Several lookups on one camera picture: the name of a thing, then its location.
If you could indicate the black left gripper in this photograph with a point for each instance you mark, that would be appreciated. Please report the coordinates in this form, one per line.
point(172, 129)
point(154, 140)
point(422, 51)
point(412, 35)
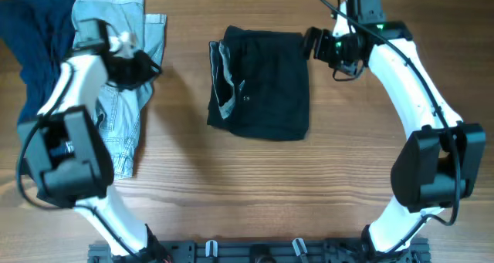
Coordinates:
point(143, 66)

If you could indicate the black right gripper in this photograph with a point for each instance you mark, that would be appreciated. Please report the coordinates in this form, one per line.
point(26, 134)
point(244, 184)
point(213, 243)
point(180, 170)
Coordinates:
point(317, 44)

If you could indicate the black shorts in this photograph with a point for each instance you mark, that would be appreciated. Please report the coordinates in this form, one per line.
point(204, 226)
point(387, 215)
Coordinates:
point(260, 85)

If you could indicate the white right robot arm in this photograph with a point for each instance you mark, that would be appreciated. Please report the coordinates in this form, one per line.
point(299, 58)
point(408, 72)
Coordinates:
point(439, 162)

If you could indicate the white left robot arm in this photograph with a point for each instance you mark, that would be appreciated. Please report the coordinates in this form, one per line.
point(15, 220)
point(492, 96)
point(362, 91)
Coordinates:
point(64, 164)

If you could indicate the light blue denim shorts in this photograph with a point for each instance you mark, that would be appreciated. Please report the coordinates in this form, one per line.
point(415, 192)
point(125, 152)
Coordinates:
point(117, 113)

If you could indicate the navy blue garment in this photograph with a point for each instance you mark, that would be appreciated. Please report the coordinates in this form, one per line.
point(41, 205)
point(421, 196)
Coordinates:
point(39, 33)

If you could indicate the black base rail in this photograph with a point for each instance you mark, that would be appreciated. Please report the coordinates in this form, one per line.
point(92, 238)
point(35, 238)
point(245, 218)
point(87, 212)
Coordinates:
point(333, 250)

